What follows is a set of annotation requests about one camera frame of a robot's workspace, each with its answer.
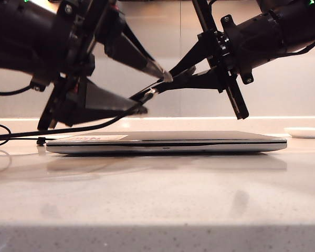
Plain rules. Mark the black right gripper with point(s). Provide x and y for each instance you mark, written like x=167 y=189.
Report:
x=220 y=55

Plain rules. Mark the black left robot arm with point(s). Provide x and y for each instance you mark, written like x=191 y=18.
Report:
x=21 y=39

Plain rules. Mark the small white dish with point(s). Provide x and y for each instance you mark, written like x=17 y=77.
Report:
x=303 y=132

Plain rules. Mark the silver closed laptop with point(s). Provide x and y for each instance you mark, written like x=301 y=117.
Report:
x=173 y=149

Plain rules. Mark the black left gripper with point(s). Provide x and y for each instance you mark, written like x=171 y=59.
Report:
x=86 y=31

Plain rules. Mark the pink white laptop sticker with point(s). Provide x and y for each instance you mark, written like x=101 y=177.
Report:
x=99 y=137

